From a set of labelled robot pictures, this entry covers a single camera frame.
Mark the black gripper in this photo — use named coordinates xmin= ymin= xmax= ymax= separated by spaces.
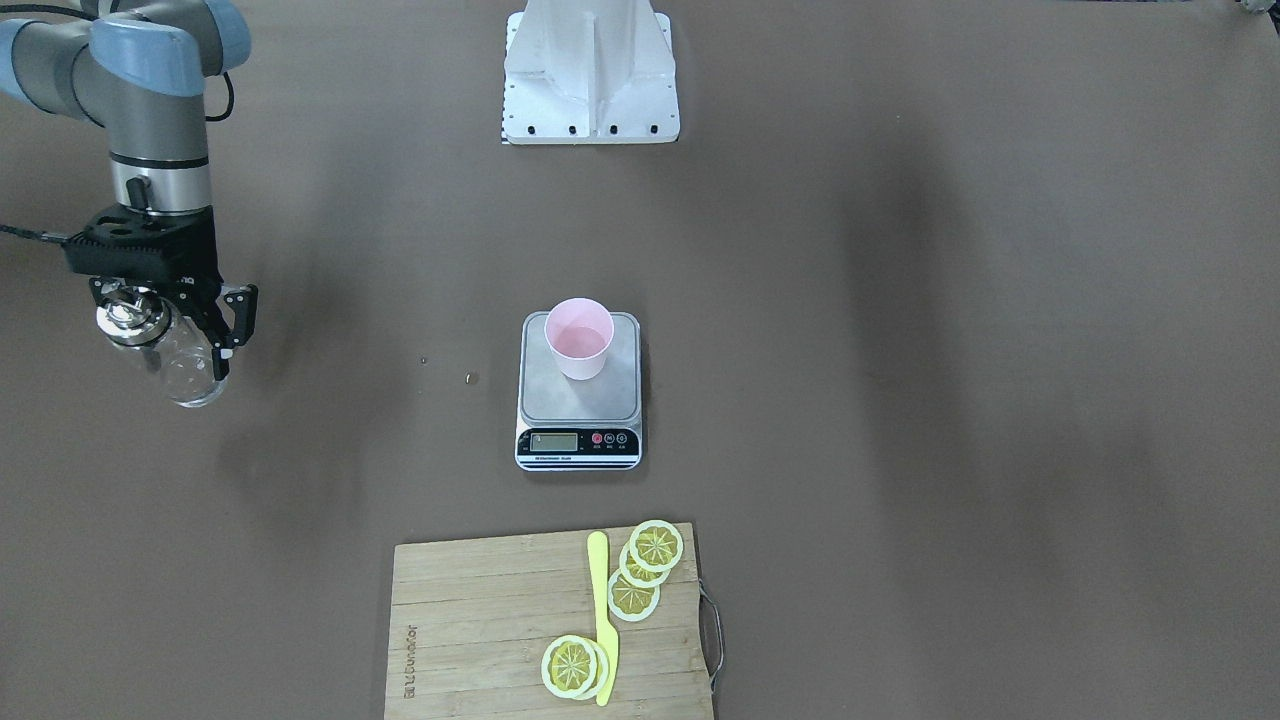
xmin=90 ymin=275 xmax=259 ymax=380

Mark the pink plastic cup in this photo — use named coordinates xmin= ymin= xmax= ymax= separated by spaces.
xmin=544 ymin=297 xmax=614 ymax=380

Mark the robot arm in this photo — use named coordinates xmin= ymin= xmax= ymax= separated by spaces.
xmin=3 ymin=1 xmax=257 ymax=382

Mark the silver digital kitchen scale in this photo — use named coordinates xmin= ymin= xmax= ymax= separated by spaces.
xmin=515 ymin=311 xmax=645 ymax=471

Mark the bamboo cutting board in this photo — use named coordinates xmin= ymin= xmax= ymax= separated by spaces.
xmin=384 ymin=521 xmax=716 ymax=719

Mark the yellow plastic knife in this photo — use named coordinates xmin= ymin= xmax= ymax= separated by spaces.
xmin=586 ymin=530 xmax=620 ymax=707

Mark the lemon slice middle of stack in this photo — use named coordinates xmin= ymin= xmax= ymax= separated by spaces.
xmin=618 ymin=546 xmax=669 ymax=589

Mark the lemon slice near knife tip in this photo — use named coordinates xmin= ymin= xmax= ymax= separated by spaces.
xmin=540 ymin=634 xmax=612 ymax=701

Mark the lemon slice back of stack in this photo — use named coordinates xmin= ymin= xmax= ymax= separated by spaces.
xmin=605 ymin=571 xmax=660 ymax=623

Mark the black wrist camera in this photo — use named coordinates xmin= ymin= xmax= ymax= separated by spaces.
xmin=61 ymin=204 xmax=223 ymax=287

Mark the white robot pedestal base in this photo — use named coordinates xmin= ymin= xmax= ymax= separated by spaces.
xmin=500 ymin=1 xmax=681 ymax=146

